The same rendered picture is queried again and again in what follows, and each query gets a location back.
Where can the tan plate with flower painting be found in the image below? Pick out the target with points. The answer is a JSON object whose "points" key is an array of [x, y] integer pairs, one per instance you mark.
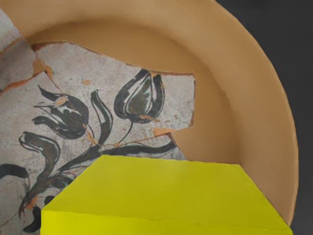
{"points": [[151, 49]]}

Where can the yellow block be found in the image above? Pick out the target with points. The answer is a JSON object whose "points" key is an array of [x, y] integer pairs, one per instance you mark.
{"points": [[166, 195]]}

